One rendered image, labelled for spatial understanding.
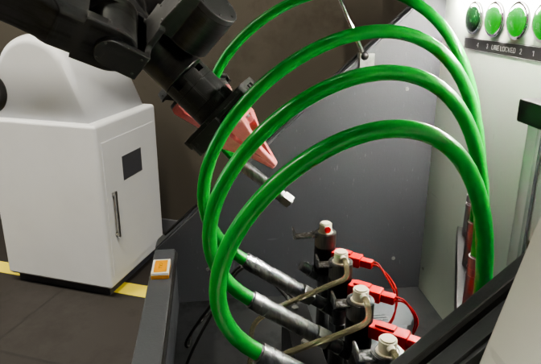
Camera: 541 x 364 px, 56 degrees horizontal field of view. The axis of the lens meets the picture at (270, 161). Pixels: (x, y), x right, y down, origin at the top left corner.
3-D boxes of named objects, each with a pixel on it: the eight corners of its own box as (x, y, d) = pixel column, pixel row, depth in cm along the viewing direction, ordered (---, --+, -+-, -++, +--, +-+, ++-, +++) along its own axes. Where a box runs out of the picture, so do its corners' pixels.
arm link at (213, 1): (92, 12, 60) (87, 59, 54) (142, -67, 54) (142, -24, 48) (179, 58, 67) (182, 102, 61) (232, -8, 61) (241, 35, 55)
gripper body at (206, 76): (251, 96, 58) (204, 48, 57) (194, 155, 61) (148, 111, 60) (261, 86, 64) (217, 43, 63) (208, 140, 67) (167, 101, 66)
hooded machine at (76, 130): (168, 250, 300) (154, 29, 262) (117, 300, 250) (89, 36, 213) (76, 237, 318) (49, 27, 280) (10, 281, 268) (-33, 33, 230)
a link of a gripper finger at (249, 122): (285, 161, 59) (227, 105, 58) (244, 200, 62) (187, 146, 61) (291, 145, 66) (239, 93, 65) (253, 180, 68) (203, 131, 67)
